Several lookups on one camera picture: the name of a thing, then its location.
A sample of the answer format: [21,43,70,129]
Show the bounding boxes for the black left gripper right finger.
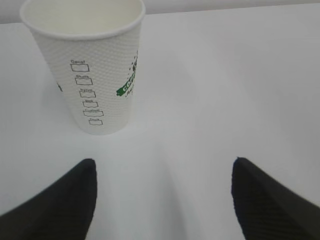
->
[231,157,320,240]

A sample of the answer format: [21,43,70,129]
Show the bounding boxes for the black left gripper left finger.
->
[0,158,97,240]

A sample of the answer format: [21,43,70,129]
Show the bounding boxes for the white paper coffee cup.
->
[20,0,146,135]

